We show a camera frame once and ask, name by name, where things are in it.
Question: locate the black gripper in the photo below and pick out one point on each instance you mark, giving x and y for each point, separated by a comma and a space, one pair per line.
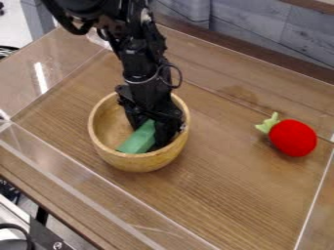
145, 100

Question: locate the green rectangular stick block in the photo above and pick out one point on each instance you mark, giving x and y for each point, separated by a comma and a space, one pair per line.
140, 140

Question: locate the brown wooden bowl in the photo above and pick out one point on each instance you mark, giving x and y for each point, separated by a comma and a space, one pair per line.
109, 129

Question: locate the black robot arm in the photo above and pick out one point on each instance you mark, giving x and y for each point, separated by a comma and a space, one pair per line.
124, 24

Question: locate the red plush strawberry toy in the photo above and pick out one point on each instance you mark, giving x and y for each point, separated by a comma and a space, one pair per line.
288, 134

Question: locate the black table leg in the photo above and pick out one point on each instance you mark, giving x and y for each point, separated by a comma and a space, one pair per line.
41, 215

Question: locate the clear acrylic tray enclosure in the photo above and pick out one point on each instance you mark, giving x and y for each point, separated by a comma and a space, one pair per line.
232, 194

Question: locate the grey post in background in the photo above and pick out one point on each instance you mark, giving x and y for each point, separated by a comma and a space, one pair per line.
39, 18

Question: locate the black metal bracket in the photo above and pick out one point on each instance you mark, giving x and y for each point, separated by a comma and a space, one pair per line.
44, 238

